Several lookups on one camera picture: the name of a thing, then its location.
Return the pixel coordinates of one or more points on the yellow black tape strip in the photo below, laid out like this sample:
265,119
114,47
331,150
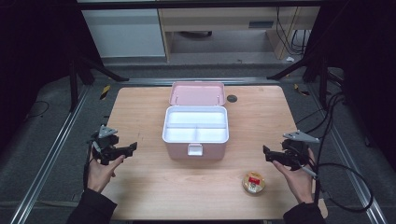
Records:
105,92
300,90

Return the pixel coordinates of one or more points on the person's right hand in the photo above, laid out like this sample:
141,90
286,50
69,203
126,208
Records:
299,183

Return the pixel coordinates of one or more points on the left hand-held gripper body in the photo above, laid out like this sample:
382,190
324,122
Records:
107,146

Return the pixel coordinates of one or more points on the black stand legs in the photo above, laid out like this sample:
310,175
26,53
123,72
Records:
323,81
73,87

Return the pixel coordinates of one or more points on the black round table grommet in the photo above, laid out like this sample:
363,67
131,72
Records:
232,98

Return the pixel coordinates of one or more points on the white divided tray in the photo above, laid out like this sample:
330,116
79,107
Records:
196,118

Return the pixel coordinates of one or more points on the light wooden desk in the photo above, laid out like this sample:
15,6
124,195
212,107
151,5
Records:
218,18

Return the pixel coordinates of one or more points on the aluminium floor rail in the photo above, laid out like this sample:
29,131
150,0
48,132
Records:
355,174
46,161
149,81

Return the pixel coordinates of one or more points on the pink storage box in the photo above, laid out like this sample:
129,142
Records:
196,93

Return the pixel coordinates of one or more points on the white paper scrap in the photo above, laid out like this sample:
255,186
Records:
290,59

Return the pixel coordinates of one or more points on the round yellow red-label container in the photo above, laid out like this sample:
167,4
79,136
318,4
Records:
253,183

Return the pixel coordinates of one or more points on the white cabinet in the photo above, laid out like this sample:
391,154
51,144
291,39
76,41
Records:
124,31

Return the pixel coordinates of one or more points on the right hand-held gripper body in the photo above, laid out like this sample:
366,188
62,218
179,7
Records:
295,152

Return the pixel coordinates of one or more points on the person's left hand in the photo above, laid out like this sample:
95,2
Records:
99,174

